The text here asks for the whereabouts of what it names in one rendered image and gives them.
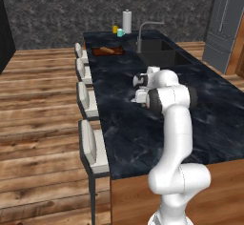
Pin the tan bread loaf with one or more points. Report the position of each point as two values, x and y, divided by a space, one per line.
107 50

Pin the grey sink tap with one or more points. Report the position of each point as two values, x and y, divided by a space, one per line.
139 39

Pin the grey fridge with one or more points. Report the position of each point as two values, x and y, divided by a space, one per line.
222 28

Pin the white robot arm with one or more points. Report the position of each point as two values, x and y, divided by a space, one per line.
176 130

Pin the black cabinet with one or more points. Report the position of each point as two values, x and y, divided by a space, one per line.
5 38

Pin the dark sink basin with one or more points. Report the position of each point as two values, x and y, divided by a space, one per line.
158 52

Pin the dark brown tray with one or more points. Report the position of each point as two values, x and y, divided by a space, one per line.
97 51

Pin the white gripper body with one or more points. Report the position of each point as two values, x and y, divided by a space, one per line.
140 96

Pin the white bar stool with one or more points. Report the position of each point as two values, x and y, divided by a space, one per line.
95 154
85 73
81 54
89 103

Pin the wooden island cabinet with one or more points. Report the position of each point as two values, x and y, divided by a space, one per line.
133 200

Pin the brown wooden cabinet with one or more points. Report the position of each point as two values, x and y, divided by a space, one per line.
237 57

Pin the teal cup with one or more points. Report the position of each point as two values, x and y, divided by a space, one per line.
120 33

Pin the white paper towel roll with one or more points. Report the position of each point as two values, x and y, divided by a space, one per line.
127 22

